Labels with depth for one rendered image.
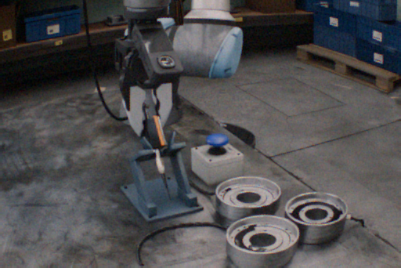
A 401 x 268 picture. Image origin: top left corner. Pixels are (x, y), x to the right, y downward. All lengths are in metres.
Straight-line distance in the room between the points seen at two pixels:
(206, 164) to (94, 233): 0.26
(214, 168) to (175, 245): 0.21
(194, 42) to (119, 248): 0.53
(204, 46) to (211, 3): 0.10
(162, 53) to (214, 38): 0.37
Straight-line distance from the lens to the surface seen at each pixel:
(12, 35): 4.11
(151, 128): 0.84
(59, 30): 4.17
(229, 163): 0.94
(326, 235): 0.76
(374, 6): 4.46
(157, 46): 0.76
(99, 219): 0.84
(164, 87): 0.83
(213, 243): 0.77
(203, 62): 1.12
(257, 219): 0.77
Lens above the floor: 1.24
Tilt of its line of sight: 21 degrees down
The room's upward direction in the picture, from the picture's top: 1 degrees counter-clockwise
